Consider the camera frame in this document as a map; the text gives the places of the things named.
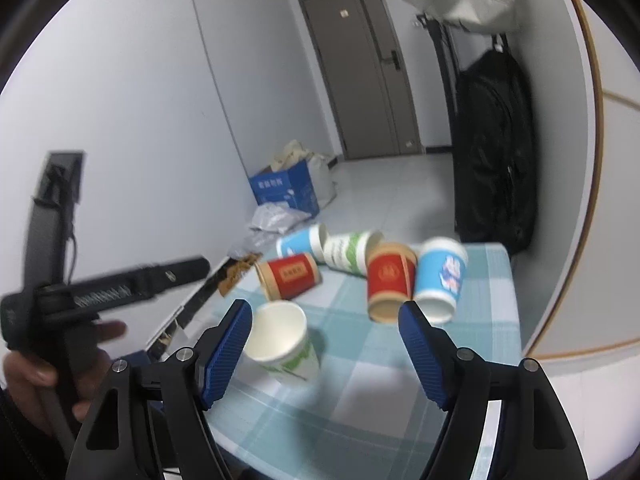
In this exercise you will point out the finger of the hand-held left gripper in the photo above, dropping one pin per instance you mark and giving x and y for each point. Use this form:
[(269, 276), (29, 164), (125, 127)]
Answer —
[(175, 275)]

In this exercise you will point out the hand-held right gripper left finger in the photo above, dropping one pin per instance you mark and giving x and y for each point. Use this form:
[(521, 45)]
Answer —
[(225, 360)]

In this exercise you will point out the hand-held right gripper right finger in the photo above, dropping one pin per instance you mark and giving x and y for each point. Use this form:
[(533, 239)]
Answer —
[(425, 360)]

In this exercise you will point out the white green paper cup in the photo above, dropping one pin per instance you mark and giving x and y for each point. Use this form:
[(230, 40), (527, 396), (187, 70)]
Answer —
[(347, 255), (280, 335)]

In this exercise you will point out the person's left forearm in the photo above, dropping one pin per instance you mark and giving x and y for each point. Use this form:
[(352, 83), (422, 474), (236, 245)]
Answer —
[(20, 450)]

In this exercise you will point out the blue paper cup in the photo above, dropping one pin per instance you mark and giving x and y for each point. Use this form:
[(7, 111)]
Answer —
[(297, 245), (442, 275)]

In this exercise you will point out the red paper cup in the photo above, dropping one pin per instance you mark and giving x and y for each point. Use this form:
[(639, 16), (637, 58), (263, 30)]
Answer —
[(390, 280), (292, 277)]

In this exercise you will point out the person's left hand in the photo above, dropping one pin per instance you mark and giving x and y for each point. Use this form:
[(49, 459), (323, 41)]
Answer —
[(30, 380)]

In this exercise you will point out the brown snack wrapper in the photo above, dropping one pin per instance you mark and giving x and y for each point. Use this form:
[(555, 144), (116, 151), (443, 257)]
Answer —
[(237, 272)]

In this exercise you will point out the checkered tablecloth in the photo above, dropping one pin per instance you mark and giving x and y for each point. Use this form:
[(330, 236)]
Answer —
[(360, 410)]

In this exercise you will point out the grey plastic bag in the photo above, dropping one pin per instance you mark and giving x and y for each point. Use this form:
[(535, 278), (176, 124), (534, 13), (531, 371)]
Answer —
[(275, 217)]

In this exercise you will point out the blue cardboard box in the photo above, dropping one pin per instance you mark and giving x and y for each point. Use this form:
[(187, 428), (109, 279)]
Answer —
[(287, 187)]

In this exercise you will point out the white sack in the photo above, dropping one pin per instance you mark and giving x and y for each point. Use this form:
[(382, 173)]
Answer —
[(322, 177)]

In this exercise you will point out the black hanging bag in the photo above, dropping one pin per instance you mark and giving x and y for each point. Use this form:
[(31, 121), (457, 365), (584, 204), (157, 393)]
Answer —
[(492, 150)]

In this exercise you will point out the grey door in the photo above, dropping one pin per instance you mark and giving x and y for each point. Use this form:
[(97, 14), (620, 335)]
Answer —
[(360, 70)]

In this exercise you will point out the black coat rack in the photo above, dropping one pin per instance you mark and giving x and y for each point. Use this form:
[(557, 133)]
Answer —
[(442, 75)]

